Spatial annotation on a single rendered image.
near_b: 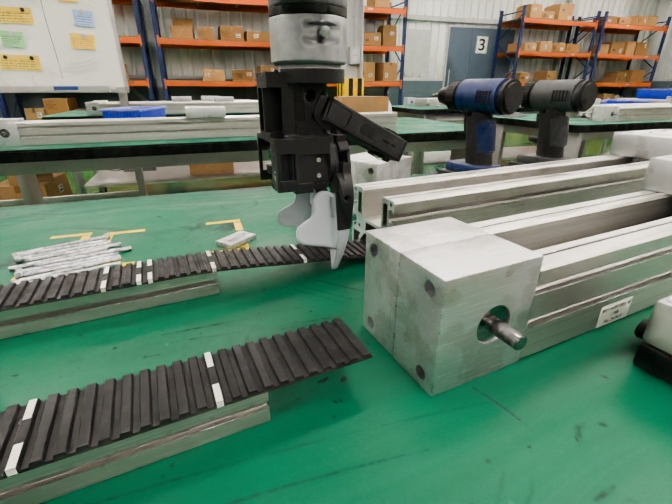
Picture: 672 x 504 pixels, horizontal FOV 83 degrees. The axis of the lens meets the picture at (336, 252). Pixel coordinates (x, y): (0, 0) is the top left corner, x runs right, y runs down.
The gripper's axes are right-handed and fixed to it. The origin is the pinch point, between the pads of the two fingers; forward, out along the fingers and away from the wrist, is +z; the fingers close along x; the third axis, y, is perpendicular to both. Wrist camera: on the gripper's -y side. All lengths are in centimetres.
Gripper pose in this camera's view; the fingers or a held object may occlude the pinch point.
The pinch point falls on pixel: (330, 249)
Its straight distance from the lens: 46.9
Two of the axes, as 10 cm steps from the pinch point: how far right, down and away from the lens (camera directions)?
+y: -9.1, 1.7, -3.9
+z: 0.0, 9.2, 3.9
